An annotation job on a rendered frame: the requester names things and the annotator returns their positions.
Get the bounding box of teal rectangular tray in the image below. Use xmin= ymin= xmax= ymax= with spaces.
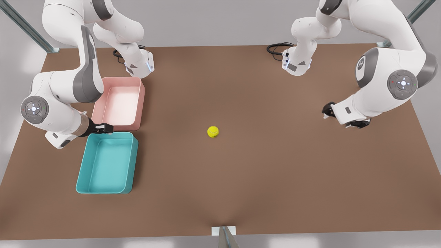
xmin=75 ymin=132 xmax=139 ymax=195

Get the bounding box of black cable loop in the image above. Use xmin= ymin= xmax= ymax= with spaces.
xmin=266 ymin=42 xmax=295 ymax=62
xmin=113 ymin=44 xmax=147 ymax=64

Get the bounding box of silver frame post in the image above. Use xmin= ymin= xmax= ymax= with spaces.
xmin=211 ymin=226 xmax=240 ymax=248
xmin=0 ymin=0 xmax=60 ymax=53
xmin=377 ymin=0 xmax=437 ymax=48

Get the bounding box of pink rectangular tray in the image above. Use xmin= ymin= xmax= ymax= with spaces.
xmin=91 ymin=76 xmax=146 ymax=132

